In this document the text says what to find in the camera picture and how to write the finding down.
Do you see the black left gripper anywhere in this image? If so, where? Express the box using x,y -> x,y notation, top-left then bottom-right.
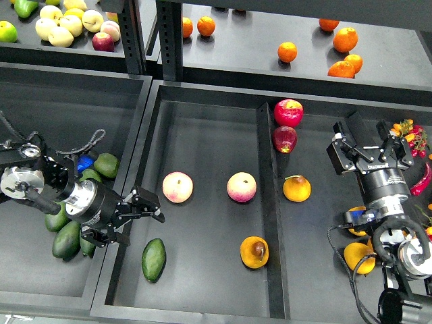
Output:
65,180 -> 165,248

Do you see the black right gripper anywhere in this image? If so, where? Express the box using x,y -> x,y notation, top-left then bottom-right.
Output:
332,120 -> 414,207

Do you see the green avocado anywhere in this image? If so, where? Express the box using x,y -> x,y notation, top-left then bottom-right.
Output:
141,238 -> 166,282
51,221 -> 80,259
45,202 -> 70,232
94,153 -> 119,178
80,236 -> 96,258
79,168 -> 103,183

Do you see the yellow pear with brown stem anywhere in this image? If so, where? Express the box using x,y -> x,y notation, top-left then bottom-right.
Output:
240,236 -> 269,269

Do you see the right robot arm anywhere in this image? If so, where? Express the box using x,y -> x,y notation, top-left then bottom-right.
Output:
327,114 -> 431,323

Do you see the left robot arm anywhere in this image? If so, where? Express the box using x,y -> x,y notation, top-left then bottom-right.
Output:
1,115 -> 165,247

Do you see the green avocado top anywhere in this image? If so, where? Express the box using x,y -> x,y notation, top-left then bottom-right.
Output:
94,153 -> 119,178

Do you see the yellow pear upper right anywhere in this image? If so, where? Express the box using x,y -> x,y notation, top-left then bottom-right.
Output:
348,206 -> 367,237

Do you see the yellow pear near divider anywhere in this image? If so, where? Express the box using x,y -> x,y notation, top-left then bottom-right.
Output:
283,175 -> 311,203

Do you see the yellow pear lower right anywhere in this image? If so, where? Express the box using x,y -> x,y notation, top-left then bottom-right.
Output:
344,242 -> 375,275

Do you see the pale yellow pear front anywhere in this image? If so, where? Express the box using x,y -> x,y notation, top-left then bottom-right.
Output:
48,26 -> 74,48

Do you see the pale yellow pear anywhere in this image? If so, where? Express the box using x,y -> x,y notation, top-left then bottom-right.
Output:
48,26 -> 74,48
35,18 -> 57,41
59,15 -> 83,37

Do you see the pale yellow pear middle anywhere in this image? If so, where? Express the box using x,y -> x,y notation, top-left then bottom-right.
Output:
59,15 -> 83,37

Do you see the pale yellow pear left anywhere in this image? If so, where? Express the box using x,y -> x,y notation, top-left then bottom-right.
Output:
35,18 -> 57,41

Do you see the cherry tomato bunch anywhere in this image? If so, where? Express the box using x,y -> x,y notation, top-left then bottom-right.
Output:
391,119 -> 429,158

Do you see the pink apple left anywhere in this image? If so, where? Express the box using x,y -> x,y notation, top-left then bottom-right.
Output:
162,171 -> 193,203

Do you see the pink apple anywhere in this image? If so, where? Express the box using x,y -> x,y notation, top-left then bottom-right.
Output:
227,172 -> 257,203
162,171 -> 193,203

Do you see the red chili pepper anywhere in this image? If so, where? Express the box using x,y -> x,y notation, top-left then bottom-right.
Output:
410,162 -> 431,196

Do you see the orange front right shelf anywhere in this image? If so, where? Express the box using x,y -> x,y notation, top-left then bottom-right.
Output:
327,61 -> 356,78

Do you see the orange shelf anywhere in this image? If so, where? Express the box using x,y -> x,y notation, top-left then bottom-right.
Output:
319,18 -> 340,32
182,17 -> 194,38
327,61 -> 356,78
197,16 -> 216,37

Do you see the orange behind front orange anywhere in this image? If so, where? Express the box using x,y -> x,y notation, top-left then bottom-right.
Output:
344,54 -> 363,74

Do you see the bright red apple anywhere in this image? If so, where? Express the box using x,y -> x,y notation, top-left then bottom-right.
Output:
273,99 -> 304,128

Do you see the large orange on shelf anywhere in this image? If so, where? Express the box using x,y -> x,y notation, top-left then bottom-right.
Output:
333,27 -> 358,53

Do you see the pink apple right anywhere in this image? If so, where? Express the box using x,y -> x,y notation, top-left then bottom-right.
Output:
227,172 -> 257,203

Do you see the black middle tray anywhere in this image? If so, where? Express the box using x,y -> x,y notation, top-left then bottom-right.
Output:
90,81 -> 431,323

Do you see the black tray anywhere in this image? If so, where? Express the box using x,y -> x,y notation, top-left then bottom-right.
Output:
90,81 -> 431,323
1,63 -> 152,315

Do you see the black left tray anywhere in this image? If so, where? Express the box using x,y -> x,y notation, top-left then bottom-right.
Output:
1,63 -> 152,315

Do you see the orange on shelf centre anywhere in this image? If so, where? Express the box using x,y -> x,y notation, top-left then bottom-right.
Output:
277,42 -> 298,63

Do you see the orange top right shelf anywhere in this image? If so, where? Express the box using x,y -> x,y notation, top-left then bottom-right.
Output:
319,18 -> 340,32

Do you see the dark red apple on shelf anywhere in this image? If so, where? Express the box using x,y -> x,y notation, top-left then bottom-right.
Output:
92,32 -> 115,52

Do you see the pink peach on shelf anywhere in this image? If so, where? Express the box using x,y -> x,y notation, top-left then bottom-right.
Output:
100,20 -> 121,43

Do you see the pale yellow apple right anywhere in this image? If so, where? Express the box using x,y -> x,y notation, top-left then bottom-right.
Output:
81,9 -> 104,33

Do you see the orange shelf leftmost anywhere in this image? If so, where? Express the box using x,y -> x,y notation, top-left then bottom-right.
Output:
182,17 -> 194,38

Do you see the green apple on shelf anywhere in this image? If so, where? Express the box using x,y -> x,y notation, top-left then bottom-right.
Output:
0,20 -> 18,43

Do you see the black shelf post left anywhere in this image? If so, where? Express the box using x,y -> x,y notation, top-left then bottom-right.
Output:
117,0 -> 146,75

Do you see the black shelf post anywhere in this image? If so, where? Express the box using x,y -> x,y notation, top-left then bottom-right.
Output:
117,0 -> 146,75
156,1 -> 183,82

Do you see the black shelf post right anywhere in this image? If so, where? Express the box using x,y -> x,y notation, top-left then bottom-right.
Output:
156,1 -> 183,82

